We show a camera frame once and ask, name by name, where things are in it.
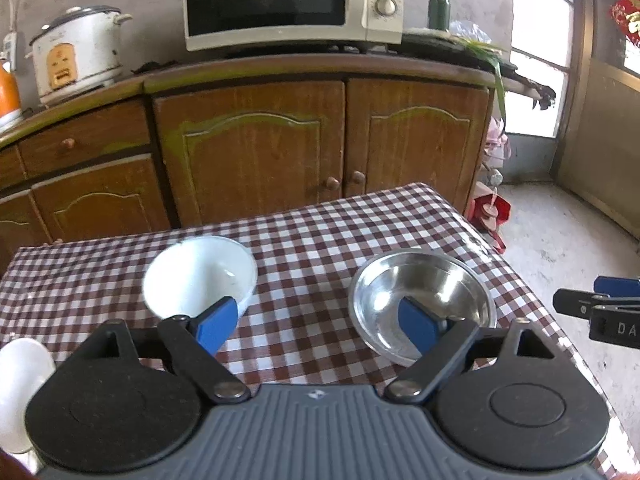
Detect green onion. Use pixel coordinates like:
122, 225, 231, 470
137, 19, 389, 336
465, 40, 508, 136

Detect white bowl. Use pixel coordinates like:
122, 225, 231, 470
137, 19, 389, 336
0, 337, 57, 456

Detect white rice cooker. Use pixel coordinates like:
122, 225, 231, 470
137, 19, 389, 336
26, 6, 133, 107

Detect orange electric kettle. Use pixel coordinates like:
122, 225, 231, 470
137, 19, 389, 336
0, 57, 23, 126

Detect red paper decoration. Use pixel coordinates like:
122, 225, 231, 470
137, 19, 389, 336
609, 0, 640, 46

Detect black flat cooktop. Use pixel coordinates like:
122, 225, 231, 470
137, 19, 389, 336
400, 30, 516, 73

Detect dark wooden stick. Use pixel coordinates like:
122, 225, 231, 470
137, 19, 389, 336
502, 72, 557, 111

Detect brown checkered tablecloth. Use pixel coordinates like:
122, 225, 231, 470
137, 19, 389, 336
0, 182, 628, 480

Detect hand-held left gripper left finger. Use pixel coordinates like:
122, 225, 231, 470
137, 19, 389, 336
75, 296, 251, 404

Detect pink plastic bags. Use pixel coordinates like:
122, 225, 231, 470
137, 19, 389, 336
482, 115, 511, 181

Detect double-door wooden cabinet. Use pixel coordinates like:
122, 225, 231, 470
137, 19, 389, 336
142, 52, 501, 228

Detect glass paned door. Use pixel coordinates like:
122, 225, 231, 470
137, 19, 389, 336
507, 0, 640, 241

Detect clear plastic bag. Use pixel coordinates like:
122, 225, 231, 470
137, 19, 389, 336
449, 20, 493, 46

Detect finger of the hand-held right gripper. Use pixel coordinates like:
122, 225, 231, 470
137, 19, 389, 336
594, 276, 640, 297
553, 288, 640, 318

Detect stainless steel bowl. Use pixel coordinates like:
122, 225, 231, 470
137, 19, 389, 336
348, 248, 498, 367

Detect green thermos bottle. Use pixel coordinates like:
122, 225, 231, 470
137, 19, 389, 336
427, 0, 452, 31

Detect blue patterned bowl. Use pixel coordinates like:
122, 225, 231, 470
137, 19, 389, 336
142, 235, 259, 321

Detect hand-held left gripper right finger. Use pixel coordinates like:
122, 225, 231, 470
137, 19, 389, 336
385, 296, 566, 403

